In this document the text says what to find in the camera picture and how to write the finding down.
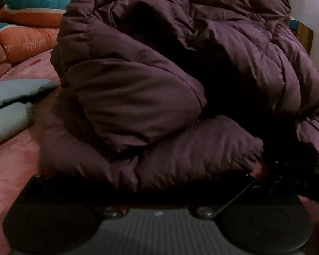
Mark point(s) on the wooden cabinet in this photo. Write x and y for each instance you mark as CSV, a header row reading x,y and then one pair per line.
x,y
305,38

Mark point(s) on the purple quilted duvet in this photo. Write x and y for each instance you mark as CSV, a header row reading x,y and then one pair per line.
x,y
154,85

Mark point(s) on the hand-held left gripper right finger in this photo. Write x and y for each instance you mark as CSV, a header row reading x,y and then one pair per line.
x,y
228,198

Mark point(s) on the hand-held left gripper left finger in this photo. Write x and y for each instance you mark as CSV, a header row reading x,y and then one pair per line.
x,y
69,195

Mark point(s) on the light blue blanket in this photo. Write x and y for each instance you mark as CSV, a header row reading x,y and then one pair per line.
x,y
8,103

